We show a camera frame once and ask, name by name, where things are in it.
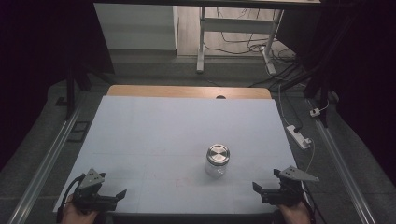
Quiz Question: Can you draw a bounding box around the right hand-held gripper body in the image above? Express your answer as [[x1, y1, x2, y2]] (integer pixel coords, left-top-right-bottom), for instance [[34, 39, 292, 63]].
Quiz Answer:
[[261, 165, 320, 207]]

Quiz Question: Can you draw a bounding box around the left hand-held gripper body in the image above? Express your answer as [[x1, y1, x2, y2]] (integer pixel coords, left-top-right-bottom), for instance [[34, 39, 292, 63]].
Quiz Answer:
[[73, 168, 118, 215]]

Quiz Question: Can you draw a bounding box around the clear glass jar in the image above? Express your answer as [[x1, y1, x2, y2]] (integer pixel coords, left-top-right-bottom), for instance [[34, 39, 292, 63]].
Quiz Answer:
[[204, 143, 232, 179]]

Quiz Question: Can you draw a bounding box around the round silver metal lid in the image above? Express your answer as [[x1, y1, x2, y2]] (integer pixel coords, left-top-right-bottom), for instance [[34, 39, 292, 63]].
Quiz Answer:
[[205, 143, 232, 166]]

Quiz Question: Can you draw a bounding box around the person's right hand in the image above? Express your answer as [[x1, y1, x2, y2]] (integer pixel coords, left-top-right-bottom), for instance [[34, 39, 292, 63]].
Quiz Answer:
[[276, 200, 312, 224]]

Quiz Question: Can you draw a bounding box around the person's left hand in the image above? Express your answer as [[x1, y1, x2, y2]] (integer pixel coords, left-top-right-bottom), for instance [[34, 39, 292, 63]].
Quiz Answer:
[[60, 194, 101, 224]]

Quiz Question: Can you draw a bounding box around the white power strip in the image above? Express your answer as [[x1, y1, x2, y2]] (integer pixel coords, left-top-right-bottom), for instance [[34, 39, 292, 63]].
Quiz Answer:
[[286, 124, 313, 150]]

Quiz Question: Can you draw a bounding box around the white table mat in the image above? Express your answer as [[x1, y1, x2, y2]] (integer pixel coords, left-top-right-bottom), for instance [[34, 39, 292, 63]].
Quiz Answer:
[[53, 95, 313, 216]]

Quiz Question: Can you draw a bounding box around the black metal stand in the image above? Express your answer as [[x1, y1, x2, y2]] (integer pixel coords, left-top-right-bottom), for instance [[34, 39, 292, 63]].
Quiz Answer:
[[270, 59, 332, 129], [55, 59, 117, 121]]

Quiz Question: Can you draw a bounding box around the wooden table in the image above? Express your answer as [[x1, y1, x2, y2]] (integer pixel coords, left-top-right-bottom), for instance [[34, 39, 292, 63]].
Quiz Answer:
[[106, 84, 273, 101]]

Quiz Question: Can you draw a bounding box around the dark curtain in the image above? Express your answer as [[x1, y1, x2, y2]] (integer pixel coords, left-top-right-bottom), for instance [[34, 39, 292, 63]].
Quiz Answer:
[[0, 0, 116, 171], [276, 0, 396, 188]]

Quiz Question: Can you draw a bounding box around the white cabinet panel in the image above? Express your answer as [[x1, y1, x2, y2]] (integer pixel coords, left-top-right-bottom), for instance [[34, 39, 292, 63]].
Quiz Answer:
[[93, 3, 179, 51]]

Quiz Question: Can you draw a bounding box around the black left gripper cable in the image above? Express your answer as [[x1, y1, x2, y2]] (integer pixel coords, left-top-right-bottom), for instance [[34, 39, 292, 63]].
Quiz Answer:
[[55, 174, 87, 224]]

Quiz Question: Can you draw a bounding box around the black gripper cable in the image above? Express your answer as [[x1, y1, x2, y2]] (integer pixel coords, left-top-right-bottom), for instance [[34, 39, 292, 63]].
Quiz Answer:
[[299, 183, 328, 224], [55, 174, 87, 224]]

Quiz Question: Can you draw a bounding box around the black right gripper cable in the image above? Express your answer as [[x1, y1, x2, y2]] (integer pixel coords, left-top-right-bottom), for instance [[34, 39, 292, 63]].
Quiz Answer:
[[299, 183, 328, 224]]

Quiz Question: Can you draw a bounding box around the thin white cable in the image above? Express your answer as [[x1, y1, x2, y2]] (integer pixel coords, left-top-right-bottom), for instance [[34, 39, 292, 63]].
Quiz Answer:
[[277, 83, 317, 174]]

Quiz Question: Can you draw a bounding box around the black floor bracket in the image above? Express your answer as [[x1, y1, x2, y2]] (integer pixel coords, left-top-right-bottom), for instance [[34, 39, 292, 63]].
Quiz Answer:
[[66, 120, 92, 144]]

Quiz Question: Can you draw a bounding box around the aluminium floor rail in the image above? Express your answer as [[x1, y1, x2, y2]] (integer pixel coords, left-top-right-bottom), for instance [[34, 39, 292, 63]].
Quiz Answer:
[[305, 98, 378, 224], [7, 96, 86, 224]]

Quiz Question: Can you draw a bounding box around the tangle of black floor cables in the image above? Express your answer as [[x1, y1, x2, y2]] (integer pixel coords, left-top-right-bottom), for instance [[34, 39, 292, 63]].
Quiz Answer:
[[204, 7, 307, 90]]

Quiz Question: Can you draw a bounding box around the white desk frame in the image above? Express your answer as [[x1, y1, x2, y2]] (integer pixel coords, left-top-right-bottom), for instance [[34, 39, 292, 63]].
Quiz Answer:
[[195, 6, 285, 76]]

